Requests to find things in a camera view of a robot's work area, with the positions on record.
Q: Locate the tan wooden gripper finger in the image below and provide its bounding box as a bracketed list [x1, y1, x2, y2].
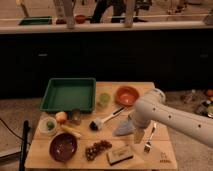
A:
[134, 129, 145, 144]

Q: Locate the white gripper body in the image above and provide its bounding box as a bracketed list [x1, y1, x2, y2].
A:
[131, 112, 151, 129]

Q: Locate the grey blue towel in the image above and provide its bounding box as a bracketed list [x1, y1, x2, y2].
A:
[113, 119, 135, 136]

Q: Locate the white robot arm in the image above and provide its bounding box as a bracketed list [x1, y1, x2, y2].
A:
[132, 88, 213, 148]

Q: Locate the orange bowl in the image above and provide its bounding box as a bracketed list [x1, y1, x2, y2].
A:
[115, 86, 139, 106]

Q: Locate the purple bowl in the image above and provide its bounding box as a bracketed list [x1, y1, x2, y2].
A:
[49, 133, 77, 162]

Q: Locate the background red bowl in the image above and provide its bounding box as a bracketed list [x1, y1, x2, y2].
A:
[75, 15, 86, 24]

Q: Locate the silver fork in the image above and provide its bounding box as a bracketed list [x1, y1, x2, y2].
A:
[144, 122, 157, 153]

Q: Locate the black and tan eraser block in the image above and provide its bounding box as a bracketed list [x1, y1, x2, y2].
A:
[106, 145, 133, 165]

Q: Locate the green cup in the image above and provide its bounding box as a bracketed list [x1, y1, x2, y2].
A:
[98, 93, 111, 108]

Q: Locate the bunch of dark grapes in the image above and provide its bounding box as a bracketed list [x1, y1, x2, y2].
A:
[85, 140, 112, 161]

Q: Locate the small metal can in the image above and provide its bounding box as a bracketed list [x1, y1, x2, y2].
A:
[71, 109, 81, 125]

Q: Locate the yellow banana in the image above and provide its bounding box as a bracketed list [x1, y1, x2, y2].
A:
[61, 124, 82, 138]

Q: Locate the orange peach fruit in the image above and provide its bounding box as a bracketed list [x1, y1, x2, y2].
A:
[55, 111, 68, 124]

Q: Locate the green plastic tray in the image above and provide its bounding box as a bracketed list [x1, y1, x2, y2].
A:
[40, 78, 96, 113]

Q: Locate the clear container with green item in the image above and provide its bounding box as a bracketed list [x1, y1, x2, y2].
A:
[38, 117, 57, 136]

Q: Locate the background green tray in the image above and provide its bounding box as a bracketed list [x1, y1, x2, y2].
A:
[19, 16, 52, 26]

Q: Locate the dish brush white handle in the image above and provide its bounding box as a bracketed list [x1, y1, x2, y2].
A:
[89, 107, 125, 131]

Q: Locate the black stand post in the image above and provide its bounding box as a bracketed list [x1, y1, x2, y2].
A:
[19, 120, 30, 171]

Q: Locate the black cable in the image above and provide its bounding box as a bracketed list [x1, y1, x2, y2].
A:
[0, 118, 24, 141]

